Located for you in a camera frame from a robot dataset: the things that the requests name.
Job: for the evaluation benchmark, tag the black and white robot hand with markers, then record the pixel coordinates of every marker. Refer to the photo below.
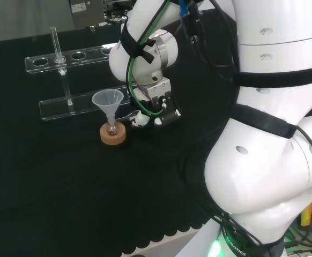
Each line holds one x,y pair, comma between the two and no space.
161,107

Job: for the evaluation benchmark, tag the translucent plastic funnel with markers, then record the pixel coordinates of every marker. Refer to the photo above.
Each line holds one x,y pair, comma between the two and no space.
107,99

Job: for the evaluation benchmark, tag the clear acrylic funnel stand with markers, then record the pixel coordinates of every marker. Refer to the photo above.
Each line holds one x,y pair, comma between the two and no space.
65,61

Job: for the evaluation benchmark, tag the small round-bottom glass flask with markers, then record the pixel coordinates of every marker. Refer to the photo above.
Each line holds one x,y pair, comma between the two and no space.
111,129

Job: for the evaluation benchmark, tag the black cloth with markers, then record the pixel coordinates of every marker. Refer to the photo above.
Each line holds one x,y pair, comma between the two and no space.
78,187

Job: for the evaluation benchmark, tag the grey metal box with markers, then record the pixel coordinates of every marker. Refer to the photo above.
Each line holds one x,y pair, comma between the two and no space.
86,13

